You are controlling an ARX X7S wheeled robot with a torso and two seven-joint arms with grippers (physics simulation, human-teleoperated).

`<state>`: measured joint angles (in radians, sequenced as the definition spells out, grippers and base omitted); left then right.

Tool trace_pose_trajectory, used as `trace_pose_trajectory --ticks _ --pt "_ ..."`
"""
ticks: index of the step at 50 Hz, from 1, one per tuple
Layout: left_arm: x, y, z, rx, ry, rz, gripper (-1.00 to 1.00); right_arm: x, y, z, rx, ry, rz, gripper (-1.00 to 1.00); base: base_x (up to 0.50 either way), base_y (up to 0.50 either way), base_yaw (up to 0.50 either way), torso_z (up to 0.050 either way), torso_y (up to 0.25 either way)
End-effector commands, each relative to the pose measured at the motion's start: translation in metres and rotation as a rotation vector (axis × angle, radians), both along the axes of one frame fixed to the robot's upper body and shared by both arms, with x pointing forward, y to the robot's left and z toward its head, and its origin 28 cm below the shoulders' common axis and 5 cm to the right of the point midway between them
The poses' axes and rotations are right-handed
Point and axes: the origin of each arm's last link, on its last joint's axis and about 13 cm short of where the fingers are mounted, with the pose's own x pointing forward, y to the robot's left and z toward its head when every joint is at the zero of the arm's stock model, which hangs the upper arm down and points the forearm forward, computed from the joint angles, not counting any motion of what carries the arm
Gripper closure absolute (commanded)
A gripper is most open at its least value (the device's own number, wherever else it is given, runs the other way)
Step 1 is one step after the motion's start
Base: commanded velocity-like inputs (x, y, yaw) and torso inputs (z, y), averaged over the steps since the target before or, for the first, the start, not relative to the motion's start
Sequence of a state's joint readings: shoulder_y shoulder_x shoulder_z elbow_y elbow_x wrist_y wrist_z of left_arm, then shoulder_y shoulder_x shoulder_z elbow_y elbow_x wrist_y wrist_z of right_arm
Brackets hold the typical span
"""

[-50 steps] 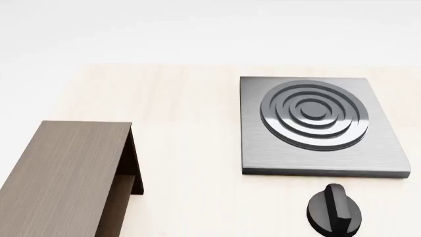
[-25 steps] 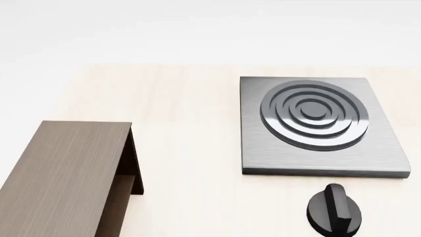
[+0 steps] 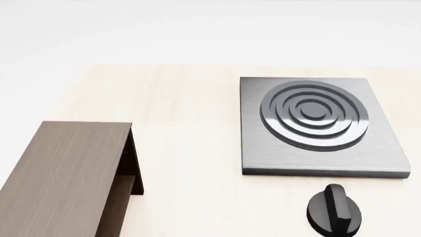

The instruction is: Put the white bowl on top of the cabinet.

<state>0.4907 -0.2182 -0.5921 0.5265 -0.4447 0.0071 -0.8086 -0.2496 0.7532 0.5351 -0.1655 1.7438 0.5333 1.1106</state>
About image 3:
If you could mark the brown wooden cabinet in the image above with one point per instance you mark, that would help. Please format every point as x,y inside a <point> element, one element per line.
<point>62,172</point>

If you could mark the round ringed stove burner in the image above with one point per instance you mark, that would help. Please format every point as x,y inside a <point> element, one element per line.
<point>314,114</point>

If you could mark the black stove knob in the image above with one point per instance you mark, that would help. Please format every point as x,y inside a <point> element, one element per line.
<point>333,209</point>

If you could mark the grey metal stove plate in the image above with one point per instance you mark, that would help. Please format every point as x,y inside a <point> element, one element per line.
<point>368,153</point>

